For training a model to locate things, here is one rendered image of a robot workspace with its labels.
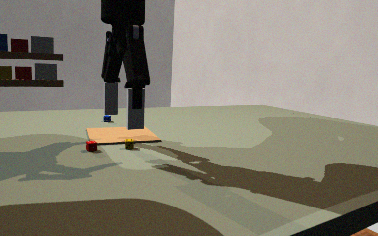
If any tan flat mat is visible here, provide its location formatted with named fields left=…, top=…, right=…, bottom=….
left=86, top=126, right=161, bottom=145

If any red die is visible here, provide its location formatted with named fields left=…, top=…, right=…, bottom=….
left=86, top=141, right=97, bottom=152

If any yellow die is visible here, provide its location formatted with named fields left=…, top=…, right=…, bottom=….
left=125, top=139, right=134, bottom=149

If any blue die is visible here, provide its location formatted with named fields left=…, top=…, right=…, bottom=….
left=104, top=115, right=111, bottom=122

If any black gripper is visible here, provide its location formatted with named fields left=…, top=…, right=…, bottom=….
left=101, top=0, right=150, bottom=130

